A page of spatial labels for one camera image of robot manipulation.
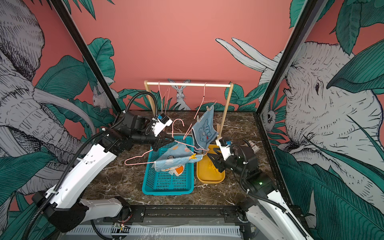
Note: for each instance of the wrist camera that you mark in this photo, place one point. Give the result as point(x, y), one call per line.
point(160, 123)
point(224, 143)

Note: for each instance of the teal plastic basket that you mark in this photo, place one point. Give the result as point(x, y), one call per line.
point(162, 183)

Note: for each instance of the wooden clothes rack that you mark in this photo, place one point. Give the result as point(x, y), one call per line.
point(229, 86)

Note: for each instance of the white orange lion towel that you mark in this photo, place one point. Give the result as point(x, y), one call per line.
point(176, 171)

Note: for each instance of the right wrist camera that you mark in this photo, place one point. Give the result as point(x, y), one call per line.
point(224, 143)

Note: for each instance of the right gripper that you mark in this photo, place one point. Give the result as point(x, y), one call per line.
point(218, 165)

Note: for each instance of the yellow plastic tray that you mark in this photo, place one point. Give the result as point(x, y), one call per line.
point(207, 173)

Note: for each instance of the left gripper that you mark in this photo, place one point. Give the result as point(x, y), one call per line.
point(161, 140)

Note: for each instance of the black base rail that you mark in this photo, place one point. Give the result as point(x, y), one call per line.
point(230, 214)

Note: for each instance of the pink wire hanger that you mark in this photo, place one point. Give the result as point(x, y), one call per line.
point(163, 97)

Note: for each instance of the small card box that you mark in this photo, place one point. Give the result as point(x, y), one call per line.
point(254, 147)

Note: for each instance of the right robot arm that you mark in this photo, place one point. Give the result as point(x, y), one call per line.
point(264, 206)

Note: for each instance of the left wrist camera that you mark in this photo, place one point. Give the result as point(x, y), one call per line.
point(160, 123)

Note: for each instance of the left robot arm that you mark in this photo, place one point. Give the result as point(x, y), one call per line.
point(62, 206)

